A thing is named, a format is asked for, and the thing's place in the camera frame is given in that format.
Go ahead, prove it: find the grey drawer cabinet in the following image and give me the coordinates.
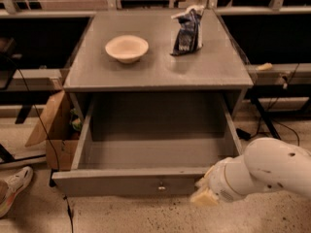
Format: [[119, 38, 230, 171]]
[[63, 9, 254, 121]]

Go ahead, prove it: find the white bowl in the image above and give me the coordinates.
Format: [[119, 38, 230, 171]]
[[105, 35, 149, 64]]

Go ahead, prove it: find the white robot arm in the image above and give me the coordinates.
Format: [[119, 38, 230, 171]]
[[190, 138, 311, 206]]

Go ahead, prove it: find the white sneaker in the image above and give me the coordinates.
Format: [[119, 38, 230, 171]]
[[0, 166, 33, 217]]

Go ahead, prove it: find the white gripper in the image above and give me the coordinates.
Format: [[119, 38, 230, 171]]
[[190, 156, 259, 206]]

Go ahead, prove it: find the yellow foam scrap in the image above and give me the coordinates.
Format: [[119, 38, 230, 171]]
[[257, 63, 273, 71]]

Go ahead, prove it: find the grey top drawer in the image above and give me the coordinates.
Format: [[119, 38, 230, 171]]
[[52, 92, 241, 196]]

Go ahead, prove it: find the cardboard box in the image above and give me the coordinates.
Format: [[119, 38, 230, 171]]
[[25, 91, 79, 171]]

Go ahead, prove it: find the blue white snack bag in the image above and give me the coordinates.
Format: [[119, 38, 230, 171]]
[[171, 5, 205, 56]]

